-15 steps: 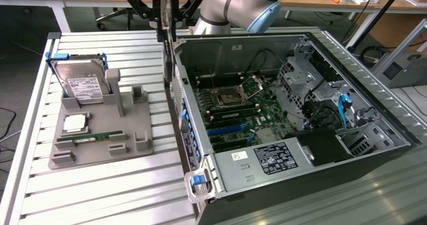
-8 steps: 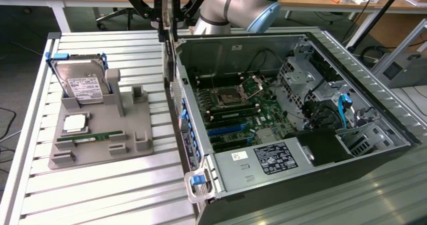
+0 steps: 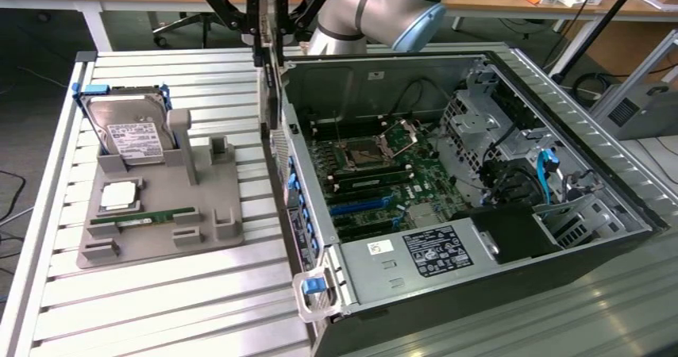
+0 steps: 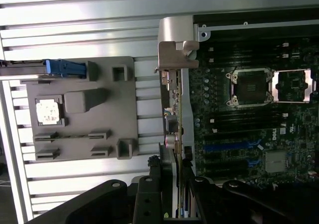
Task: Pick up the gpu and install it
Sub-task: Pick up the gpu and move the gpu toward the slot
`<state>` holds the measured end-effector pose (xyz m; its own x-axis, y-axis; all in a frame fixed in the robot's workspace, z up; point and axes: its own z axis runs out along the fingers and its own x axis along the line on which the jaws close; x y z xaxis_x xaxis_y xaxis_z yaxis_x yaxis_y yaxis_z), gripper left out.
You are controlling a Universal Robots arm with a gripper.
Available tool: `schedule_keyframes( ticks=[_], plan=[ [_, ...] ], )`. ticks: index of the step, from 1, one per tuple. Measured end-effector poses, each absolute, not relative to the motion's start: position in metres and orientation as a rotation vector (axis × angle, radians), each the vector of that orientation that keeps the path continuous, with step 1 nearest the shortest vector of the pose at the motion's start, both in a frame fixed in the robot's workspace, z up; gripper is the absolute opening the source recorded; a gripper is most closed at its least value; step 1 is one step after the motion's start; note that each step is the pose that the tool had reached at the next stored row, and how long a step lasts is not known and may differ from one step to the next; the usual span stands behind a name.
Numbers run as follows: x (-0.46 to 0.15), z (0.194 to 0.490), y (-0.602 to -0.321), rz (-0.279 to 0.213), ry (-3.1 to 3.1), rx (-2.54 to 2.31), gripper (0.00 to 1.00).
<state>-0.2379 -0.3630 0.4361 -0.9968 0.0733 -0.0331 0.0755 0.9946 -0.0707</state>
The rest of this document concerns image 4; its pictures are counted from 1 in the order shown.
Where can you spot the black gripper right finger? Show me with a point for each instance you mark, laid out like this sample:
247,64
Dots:
209,204

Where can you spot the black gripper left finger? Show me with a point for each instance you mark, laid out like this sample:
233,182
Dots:
147,201

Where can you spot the blue expansion slot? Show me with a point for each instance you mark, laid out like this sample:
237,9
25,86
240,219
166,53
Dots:
224,148

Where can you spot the silver finned chipset heatsink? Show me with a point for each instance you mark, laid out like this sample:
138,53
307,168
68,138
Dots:
274,161

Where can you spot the green motherboard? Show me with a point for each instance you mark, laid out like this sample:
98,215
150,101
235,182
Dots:
286,144

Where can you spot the grey plastic parts rack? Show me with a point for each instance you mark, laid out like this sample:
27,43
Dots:
99,114

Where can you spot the green RAM stick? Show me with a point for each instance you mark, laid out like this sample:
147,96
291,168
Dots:
69,137

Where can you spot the CPU socket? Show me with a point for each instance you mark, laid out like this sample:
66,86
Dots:
249,87

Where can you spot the metal socket cover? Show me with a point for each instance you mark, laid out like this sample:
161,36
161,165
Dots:
275,89

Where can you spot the silver CPU chip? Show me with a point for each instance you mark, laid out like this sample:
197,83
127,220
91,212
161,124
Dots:
48,113

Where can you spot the blue disk caddy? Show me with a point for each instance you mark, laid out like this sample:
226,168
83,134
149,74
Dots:
64,68

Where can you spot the black open PC case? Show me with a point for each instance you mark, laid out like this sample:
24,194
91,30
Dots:
174,27

